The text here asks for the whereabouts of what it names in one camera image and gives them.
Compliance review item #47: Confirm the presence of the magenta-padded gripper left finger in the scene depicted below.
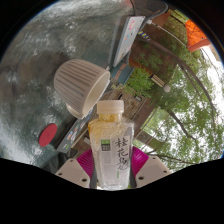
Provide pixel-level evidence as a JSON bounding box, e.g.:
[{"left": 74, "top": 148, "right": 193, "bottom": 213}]
[{"left": 54, "top": 148, "right": 97, "bottom": 189}]

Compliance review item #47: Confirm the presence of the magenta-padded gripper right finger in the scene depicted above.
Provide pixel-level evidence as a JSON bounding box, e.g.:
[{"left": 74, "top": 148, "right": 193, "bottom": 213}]
[{"left": 129, "top": 146, "right": 173, "bottom": 189}]

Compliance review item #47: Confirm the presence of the clear plastic drink bottle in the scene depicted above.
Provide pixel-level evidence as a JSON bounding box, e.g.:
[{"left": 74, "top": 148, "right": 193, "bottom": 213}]
[{"left": 87, "top": 99, "right": 135, "bottom": 192}]

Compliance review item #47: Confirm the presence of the flat round red coaster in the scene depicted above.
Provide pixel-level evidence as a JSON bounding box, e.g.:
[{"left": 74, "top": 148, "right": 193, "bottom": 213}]
[{"left": 38, "top": 123, "right": 59, "bottom": 148}]

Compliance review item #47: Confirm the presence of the white ribbed mug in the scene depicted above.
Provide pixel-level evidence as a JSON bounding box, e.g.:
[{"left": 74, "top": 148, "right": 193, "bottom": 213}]
[{"left": 53, "top": 59, "right": 111, "bottom": 120}]

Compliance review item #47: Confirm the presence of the blue yellow striped cone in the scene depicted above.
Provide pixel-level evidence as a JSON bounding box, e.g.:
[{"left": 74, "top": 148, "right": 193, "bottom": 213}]
[{"left": 138, "top": 30, "right": 151, "bottom": 41}]

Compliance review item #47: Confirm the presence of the grey wicker chair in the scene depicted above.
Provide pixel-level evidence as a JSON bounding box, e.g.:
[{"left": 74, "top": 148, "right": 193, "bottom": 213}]
[{"left": 131, "top": 1, "right": 170, "bottom": 38}]

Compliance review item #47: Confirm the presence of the globe-topped lamp post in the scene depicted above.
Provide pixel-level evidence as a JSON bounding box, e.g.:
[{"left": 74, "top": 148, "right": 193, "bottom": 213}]
[{"left": 149, "top": 73, "right": 172, "bottom": 94}]

